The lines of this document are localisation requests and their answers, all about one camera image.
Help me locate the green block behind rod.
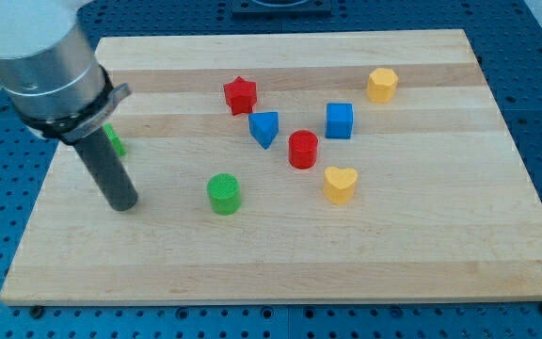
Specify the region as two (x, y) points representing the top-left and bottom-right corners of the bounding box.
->
(103, 123), (126, 156)

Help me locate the blue triangle block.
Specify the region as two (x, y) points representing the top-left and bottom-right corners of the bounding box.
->
(248, 111), (279, 149)

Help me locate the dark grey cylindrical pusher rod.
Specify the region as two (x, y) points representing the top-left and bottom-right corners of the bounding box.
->
(74, 128), (138, 212)

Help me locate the black clamp with metal tab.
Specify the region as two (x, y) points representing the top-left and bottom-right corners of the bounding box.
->
(16, 65), (131, 145)

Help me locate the yellow heart block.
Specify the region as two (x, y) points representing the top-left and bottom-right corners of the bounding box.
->
(323, 166), (359, 205)

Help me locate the green cylinder block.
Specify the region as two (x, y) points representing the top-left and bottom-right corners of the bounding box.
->
(207, 173), (241, 216)

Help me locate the black mounting plate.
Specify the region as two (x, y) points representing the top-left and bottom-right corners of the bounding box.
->
(231, 0), (332, 18)

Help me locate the yellow hexagon block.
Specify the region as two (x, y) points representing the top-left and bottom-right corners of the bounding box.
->
(366, 68), (399, 104)

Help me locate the red star block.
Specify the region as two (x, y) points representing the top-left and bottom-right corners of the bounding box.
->
(223, 76), (258, 116)

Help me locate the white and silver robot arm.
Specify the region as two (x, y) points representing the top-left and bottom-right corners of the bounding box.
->
(0, 1), (138, 211)

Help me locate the light wooden board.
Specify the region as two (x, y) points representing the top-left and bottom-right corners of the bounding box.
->
(0, 29), (542, 306)

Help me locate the red cylinder block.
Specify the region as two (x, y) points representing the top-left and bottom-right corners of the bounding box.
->
(288, 130), (318, 170)

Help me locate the blue cube block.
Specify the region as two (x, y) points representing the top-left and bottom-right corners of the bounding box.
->
(325, 103), (354, 139)

